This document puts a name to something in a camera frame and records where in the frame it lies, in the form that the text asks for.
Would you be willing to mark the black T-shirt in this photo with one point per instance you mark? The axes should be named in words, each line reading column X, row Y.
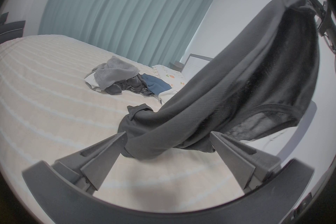
column 236, row 73

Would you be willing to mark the grey bedside table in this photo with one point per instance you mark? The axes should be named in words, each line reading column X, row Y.
column 176, row 65

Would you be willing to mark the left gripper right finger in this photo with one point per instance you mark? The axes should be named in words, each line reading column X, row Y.
column 241, row 162

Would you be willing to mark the blue-green curtain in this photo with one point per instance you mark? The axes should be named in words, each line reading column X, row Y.
column 78, row 2
column 170, row 13

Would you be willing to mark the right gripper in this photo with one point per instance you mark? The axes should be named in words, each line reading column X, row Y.
column 324, row 18

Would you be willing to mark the pile of clothes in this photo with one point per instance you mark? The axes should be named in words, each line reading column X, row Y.
column 118, row 73

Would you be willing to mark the bed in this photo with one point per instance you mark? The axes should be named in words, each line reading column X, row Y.
column 52, row 86

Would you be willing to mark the white printed pillow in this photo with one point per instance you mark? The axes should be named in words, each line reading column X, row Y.
column 170, row 77

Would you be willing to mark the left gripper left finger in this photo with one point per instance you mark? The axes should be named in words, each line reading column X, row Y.
column 94, row 162

